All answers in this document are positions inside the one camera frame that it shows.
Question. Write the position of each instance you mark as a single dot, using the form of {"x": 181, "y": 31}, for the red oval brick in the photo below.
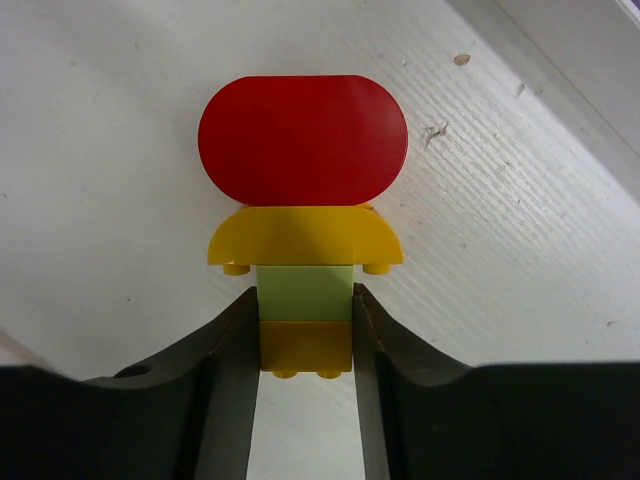
{"x": 324, "y": 140}

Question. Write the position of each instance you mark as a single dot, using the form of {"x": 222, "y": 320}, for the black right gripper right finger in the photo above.
{"x": 425, "y": 415}

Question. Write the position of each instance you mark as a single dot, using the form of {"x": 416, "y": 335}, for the white divided plastic tray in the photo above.
{"x": 582, "y": 60}

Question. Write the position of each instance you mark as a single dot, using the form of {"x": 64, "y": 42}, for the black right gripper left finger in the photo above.
{"x": 186, "y": 412}

